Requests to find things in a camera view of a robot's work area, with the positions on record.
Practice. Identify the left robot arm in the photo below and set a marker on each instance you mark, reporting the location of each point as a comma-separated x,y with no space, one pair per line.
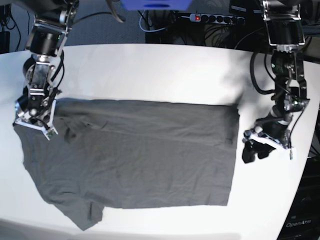
285,35

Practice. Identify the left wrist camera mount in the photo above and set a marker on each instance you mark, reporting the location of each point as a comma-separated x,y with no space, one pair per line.
43,123

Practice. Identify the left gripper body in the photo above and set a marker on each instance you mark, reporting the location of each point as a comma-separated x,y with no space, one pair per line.
257,147

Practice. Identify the grey T-shirt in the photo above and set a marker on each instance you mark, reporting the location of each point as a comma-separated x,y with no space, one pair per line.
132,155

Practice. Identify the black OpenArm case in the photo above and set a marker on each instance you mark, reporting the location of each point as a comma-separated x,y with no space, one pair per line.
303,219

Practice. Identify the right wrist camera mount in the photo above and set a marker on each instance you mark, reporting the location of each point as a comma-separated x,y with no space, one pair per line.
284,143

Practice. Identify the black power strip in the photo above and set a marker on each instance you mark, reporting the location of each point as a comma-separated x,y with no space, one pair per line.
217,19

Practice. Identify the blue plastic box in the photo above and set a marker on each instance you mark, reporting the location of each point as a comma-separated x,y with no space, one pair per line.
134,5

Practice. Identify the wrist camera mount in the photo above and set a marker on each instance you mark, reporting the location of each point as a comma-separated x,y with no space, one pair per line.
284,143
43,123

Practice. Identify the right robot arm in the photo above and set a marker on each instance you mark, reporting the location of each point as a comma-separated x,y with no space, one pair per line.
53,20

